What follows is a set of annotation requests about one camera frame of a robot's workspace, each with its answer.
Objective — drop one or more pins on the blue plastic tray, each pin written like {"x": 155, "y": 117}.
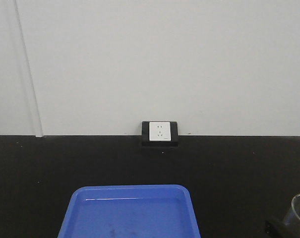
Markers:
{"x": 130, "y": 211}

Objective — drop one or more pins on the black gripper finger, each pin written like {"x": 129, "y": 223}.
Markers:
{"x": 276, "y": 229}

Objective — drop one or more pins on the white wall power socket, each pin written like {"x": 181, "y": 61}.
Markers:
{"x": 159, "y": 134}

